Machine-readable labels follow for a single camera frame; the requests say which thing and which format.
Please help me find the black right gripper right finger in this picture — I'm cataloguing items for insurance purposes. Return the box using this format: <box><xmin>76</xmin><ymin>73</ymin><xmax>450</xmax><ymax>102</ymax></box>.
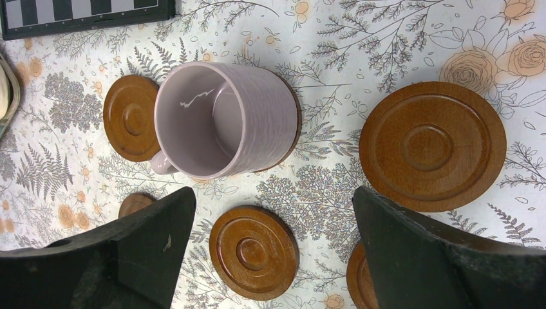
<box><xmin>353</xmin><ymin>186</ymin><xmax>545</xmax><ymax>308</ymax></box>

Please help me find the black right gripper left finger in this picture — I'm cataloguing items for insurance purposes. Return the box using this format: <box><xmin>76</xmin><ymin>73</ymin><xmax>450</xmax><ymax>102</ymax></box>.
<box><xmin>1</xmin><ymin>187</ymin><xmax>196</xmax><ymax>308</ymax></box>

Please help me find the brown wooden coaster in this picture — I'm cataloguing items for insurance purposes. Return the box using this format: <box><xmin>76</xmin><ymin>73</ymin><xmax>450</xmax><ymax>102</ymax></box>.
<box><xmin>346</xmin><ymin>241</ymin><xmax>379</xmax><ymax>309</ymax></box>
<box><xmin>103</xmin><ymin>75</ymin><xmax>160</xmax><ymax>162</ymax></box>
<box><xmin>254</xmin><ymin>73</ymin><xmax>303</xmax><ymax>173</ymax></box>
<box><xmin>209</xmin><ymin>205</ymin><xmax>299</xmax><ymax>301</ymax></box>
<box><xmin>359</xmin><ymin>82</ymin><xmax>507</xmax><ymax>212</ymax></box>

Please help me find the dark walnut coaster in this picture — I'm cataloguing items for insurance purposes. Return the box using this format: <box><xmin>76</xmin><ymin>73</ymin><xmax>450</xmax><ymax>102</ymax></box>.
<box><xmin>118</xmin><ymin>192</ymin><xmax>156</xmax><ymax>218</ymax></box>

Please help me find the lilac mug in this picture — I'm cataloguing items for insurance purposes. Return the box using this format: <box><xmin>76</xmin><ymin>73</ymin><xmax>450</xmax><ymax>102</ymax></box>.
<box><xmin>151</xmin><ymin>62</ymin><xmax>295</xmax><ymax>180</ymax></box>

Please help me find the floral tablecloth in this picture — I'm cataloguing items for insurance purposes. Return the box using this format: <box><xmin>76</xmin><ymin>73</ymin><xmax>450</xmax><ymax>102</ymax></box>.
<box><xmin>1</xmin><ymin>1</ymin><xmax>545</xmax><ymax>308</ymax></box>

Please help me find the black white chessboard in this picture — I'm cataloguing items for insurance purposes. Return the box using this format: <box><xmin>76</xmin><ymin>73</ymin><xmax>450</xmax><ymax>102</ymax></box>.
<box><xmin>1</xmin><ymin>0</ymin><xmax>176</xmax><ymax>41</ymax></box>

